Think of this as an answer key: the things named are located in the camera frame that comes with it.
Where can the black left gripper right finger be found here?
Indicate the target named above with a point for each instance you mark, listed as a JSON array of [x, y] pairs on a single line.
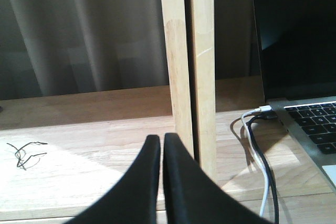
[[191, 196]]

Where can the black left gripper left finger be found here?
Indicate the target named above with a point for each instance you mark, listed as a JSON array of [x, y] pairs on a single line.
[[133, 198]]

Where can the light wooden shelf unit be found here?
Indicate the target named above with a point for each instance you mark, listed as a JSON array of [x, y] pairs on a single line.
[[61, 153]]

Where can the grey curtain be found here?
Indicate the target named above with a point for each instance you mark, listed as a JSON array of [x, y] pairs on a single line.
[[53, 47]]

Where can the grey laptop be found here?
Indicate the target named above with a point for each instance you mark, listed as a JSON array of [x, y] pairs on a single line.
[[296, 50]]

